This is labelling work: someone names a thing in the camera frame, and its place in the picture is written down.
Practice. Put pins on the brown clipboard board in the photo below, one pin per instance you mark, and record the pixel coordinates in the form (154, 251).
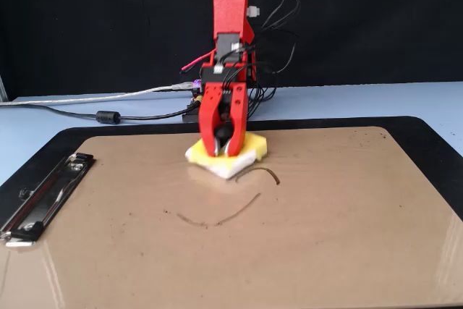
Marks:
(289, 244)

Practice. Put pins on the black backdrop cloth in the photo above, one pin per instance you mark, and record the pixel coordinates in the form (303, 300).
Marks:
(72, 16)

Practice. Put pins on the silver metal clipboard clip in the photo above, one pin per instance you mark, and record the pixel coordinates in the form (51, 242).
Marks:
(47, 197)

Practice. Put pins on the yellow sponge with black knob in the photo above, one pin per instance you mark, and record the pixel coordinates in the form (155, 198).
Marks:
(255, 146)

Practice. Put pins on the large black desk mat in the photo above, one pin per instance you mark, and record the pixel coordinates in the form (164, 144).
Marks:
(434, 135)

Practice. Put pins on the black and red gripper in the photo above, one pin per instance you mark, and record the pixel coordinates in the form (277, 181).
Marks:
(213, 74)

